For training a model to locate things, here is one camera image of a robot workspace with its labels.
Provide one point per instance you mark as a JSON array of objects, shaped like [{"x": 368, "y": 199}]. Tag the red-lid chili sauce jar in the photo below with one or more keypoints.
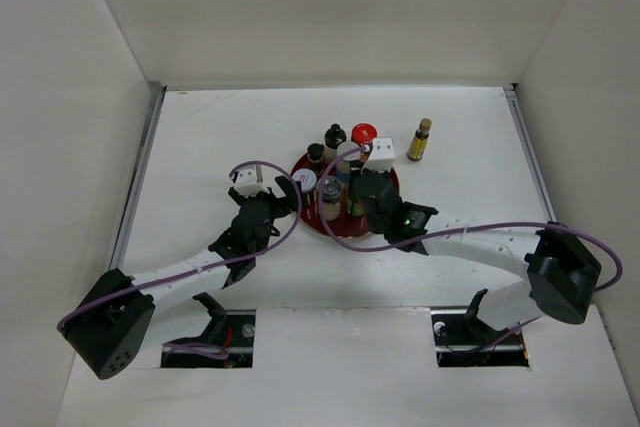
[{"x": 363, "y": 133}]

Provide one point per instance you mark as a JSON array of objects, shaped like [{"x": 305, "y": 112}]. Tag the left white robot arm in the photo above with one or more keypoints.
[{"x": 114, "y": 321}]

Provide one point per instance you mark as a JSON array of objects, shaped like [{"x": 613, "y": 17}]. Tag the silver-lid blue-label jar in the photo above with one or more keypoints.
[{"x": 348, "y": 154}]

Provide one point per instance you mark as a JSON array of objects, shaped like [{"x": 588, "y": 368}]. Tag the grey-top white salt grinder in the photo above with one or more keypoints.
[{"x": 329, "y": 197}]

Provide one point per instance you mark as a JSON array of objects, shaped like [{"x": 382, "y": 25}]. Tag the left aluminium table rail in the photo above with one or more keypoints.
[{"x": 158, "y": 92}]

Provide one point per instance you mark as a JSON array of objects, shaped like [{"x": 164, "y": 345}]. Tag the green-label red sauce bottle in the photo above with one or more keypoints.
[{"x": 354, "y": 208}]

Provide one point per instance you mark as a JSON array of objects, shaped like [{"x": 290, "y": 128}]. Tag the right aluminium table rail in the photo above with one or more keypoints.
[{"x": 529, "y": 152}]

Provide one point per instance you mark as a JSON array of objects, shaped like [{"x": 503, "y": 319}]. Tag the aluminium table rail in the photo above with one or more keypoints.
[
  {"x": 529, "y": 152},
  {"x": 158, "y": 92}
]

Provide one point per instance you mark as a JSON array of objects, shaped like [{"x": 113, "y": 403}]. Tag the red round lacquer tray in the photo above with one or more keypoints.
[{"x": 345, "y": 226}]

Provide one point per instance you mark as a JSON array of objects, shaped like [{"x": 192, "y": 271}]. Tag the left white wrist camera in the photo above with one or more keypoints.
[{"x": 248, "y": 182}]

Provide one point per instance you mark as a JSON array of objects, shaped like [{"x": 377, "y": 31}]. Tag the small yellow-label oil bottle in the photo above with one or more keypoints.
[{"x": 419, "y": 141}]

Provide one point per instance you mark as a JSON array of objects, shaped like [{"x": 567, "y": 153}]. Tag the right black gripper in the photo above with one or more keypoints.
[{"x": 354, "y": 190}]

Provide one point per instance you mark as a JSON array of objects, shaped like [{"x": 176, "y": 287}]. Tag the black-cap pepper shaker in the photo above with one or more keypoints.
[{"x": 315, "y": 156}]

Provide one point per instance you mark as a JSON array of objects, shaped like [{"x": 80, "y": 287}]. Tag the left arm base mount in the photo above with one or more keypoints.
[{"x": 226, "y": 342}]

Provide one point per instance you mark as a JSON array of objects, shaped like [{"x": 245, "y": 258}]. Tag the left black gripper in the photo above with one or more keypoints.
[{"x": 284, "y": 205}]

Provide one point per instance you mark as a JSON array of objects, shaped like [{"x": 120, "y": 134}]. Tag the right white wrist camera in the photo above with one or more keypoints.
[{"x": 381, "y": 155}]

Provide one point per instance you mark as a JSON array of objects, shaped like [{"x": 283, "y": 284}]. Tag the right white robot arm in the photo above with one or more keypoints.
[{"x": 556, "y": 273}]

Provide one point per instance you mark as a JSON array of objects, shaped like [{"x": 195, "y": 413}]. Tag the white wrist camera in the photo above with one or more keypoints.
[
  {"x": 248, "y": 182},
  {"x": 381, "y": 155}
]

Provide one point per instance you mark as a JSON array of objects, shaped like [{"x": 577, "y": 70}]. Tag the black-top white salt grinder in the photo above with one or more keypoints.
[{"x": 333, "y": 138}]

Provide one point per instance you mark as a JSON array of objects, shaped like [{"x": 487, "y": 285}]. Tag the white-lid dark spice jar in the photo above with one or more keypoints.
[{"x": 308, "y": 181}]

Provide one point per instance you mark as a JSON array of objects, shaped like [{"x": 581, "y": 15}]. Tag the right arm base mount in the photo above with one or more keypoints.
[{"x": 462, "y": 340}]

